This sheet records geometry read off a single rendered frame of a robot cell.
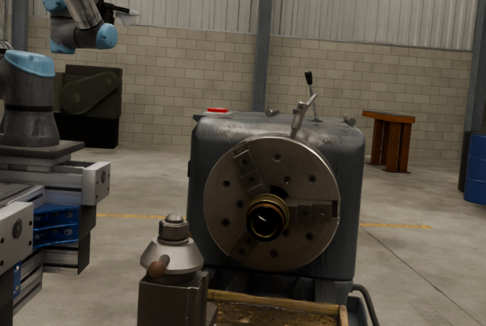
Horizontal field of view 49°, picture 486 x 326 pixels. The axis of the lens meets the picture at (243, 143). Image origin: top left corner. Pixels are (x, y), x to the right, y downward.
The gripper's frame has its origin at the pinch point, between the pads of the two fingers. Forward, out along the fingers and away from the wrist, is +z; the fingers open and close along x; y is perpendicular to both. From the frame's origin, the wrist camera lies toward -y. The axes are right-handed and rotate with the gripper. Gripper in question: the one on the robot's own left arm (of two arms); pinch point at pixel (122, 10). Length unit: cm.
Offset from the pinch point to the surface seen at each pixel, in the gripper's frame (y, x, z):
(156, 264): 32, 90, -110
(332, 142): 24, 90, -29
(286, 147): 25, 84, -47
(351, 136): 22, 93, -26
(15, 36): 56, -704, 638
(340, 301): 64, 101, -28
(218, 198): 40, 71, -51
